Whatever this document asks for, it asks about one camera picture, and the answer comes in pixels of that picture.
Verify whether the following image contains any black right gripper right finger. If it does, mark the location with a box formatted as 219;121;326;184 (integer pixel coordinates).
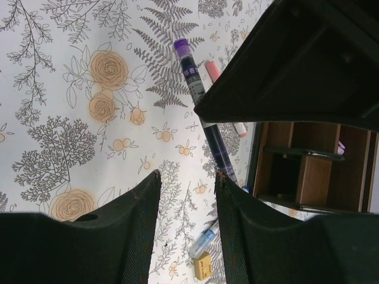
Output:
215;172;378;283

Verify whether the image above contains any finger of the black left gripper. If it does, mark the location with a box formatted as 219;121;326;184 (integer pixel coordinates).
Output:
194;1;378;131

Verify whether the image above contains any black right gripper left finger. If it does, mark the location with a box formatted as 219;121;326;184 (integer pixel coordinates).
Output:
1;170;160;283

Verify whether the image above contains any blue correction pen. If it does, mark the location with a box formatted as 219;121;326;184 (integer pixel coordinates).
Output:
188;186;251;259

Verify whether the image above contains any yellow eraser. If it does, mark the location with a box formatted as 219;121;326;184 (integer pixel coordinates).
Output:
194;251;213;281

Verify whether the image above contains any pink white pen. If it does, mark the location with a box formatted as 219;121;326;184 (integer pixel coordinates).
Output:
204;60;248;138

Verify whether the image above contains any brown wooden desk organizer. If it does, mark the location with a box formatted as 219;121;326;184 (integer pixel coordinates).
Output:
247;122;378;213

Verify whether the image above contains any floral table mat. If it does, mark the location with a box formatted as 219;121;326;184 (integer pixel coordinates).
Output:
0;0;276;284

